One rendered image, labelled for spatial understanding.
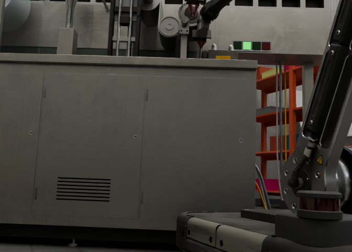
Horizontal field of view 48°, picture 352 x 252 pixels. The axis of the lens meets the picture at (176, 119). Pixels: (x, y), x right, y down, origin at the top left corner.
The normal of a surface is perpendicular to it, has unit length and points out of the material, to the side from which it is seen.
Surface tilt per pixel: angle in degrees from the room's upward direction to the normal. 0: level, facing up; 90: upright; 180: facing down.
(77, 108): 90
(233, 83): 90
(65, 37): 90
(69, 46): 90
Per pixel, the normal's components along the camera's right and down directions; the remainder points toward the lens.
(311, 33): -0.03, -0.14
